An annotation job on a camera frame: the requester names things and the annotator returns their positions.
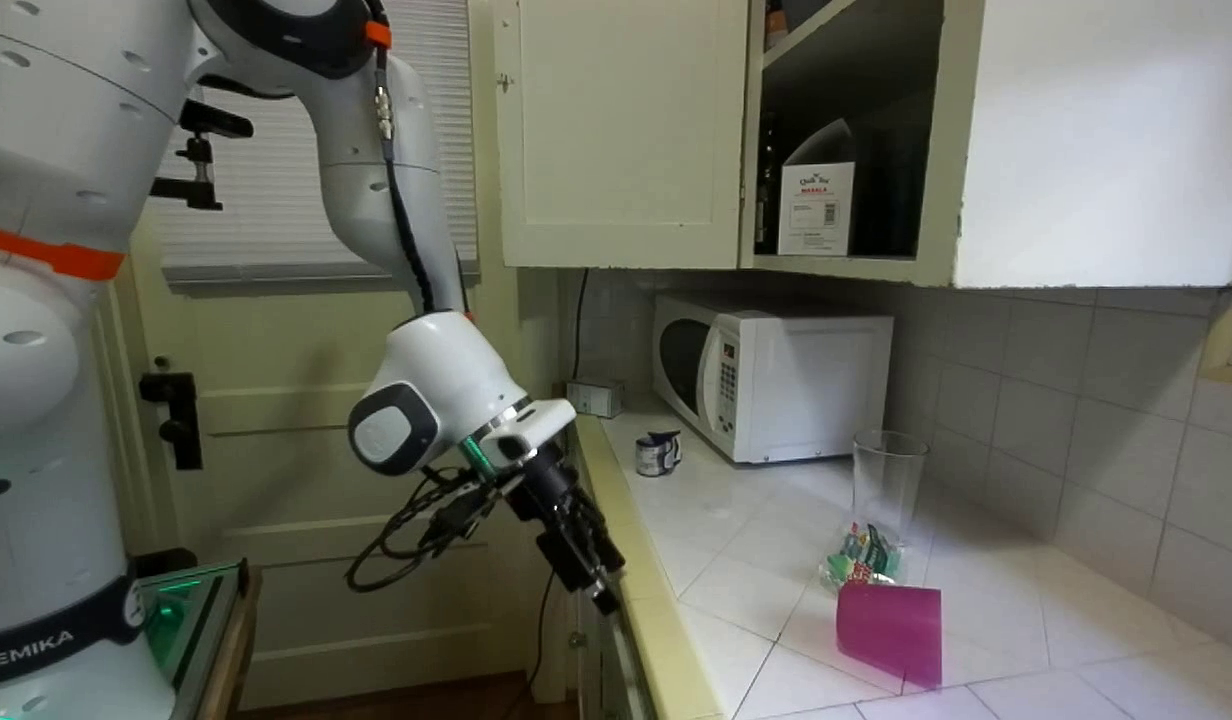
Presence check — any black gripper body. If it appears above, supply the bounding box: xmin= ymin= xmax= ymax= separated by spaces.
xmin=504 ymin=449 xmax=587 ymax=537

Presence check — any pink plastic cup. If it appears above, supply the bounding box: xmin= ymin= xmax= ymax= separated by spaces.
xmin=833 ymin=576 xmax=947 ymax=697

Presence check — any white microwave oven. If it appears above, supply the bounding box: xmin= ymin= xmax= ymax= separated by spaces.
xmin=647 ymin=292 xmax=894 ymax=468

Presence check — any cream panel door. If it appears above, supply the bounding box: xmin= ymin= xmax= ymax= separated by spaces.
xmin=53 ymin=0 xmax=581 ymax=710

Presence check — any tall clear drinking glass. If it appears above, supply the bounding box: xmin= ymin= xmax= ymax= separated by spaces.
xmin=849 ymin=436 xmax=927 ymax=550

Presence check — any cream cabinet door with knob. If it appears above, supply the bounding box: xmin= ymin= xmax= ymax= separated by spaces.
xmin=493 ymin=0 xmax=750 ymax=271

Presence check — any white door window blind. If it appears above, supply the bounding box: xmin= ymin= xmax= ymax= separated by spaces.
xmin=149 ymin=0 xmax=484 ymax=292

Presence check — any black door lock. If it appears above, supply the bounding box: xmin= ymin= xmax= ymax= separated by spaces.
xmin=136 ymin=357 xmax=208 ymax=471

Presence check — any metal cart with green light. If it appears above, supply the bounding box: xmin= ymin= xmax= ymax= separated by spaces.
xmin=133 ymin=556 xmax=262 ymax=720

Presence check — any white printed box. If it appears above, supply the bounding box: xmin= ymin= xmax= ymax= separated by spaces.
xmin=770 ymin=154 xmax=861 ymax=259

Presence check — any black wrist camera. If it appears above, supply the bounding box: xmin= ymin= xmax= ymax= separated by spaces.
xmin=425 ymin=471 xmax=509 ymax=547

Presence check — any small white wall box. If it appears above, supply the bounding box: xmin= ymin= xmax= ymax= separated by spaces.
xmin=564 ymin=381 xmax=626 ymax=418

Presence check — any black wall power cable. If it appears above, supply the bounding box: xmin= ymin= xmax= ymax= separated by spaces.
xmin=569 ymin=271 xmax=595 ymax=391

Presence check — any thin black camera cable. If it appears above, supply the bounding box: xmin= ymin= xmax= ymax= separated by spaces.
xmin=342 ymin=471 xmax=498 ymax=597

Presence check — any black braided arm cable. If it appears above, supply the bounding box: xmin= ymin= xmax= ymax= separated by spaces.
xmin=356 ymin=0 xmax=444 ymax=311

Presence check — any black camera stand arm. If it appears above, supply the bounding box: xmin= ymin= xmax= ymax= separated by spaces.
xmin=149 ymin=130 xmax=229 ymax=211

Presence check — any black stereo camera bar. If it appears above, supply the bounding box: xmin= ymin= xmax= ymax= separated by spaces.
xmin=176 ymin=98 xmax=256 ymax=139

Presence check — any cream wall cabinet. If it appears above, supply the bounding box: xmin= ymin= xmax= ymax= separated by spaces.
xmin=741 ymin=0 xmax=1232 ymax=292

